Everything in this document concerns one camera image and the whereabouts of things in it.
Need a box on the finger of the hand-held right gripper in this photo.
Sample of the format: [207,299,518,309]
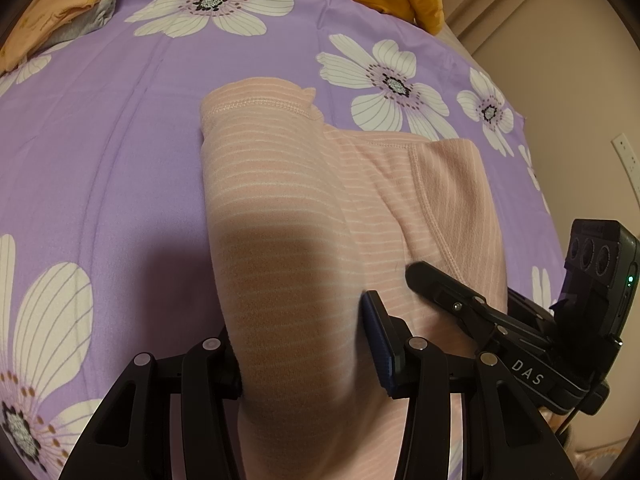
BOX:
[405,261,523,356]
[507,287,557,326]

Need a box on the purple floral bedsheet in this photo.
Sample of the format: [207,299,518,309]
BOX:
[0,0,567,480]

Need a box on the pink striped knit top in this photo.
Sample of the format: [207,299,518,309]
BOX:
[199,77,512,480]

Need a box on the grey cloth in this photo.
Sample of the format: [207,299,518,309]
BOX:
[50,0,135,45]

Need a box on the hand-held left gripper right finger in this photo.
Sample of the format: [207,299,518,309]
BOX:
[362,290,582,480]

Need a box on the white wall socket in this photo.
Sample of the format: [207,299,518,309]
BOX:
[612,132,640,189]

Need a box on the orange printed cloth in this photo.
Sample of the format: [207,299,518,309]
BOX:
[0,0,117,77]

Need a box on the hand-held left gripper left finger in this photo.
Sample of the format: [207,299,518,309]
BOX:
[57,326,244,480]

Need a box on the mustard yellow plush cloth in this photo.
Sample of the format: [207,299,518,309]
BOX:
[342,0,446,36]

